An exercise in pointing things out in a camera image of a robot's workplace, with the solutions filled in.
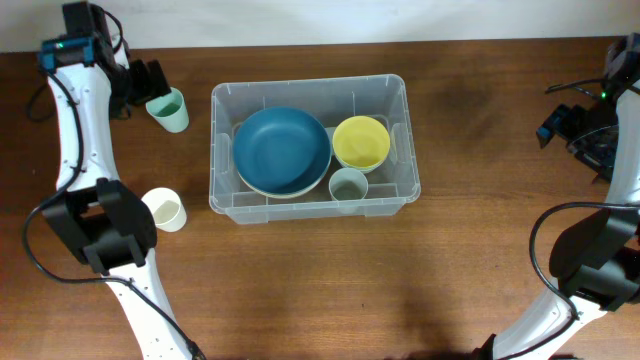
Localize yellow small bowl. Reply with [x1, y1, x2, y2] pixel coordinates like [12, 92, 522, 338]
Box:
[331, 116, 391, 167]

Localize grey translucent cup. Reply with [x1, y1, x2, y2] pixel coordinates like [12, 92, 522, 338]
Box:
[329, 168, 369, 201]

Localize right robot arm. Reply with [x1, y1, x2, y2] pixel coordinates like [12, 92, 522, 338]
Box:
[471, 33, 639, 359]

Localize mint green cup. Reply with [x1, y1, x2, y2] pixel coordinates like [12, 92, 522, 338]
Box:
[145, 87, 189, 133]

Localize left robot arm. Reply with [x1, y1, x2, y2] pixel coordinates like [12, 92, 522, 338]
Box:
[33, 1, 204, 359]

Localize mint green small bowl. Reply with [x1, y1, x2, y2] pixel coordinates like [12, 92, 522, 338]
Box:
[333, 155, 386, 174]

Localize clear plastic storage bin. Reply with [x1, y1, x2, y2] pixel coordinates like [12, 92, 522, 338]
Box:
[209, 74, 421, 225]

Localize cream cup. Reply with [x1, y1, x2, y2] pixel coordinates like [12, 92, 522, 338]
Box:
[142, 187, 187, 232]

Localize dark blue bowl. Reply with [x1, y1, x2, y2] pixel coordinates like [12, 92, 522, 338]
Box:
[232, 107, 332, 193]

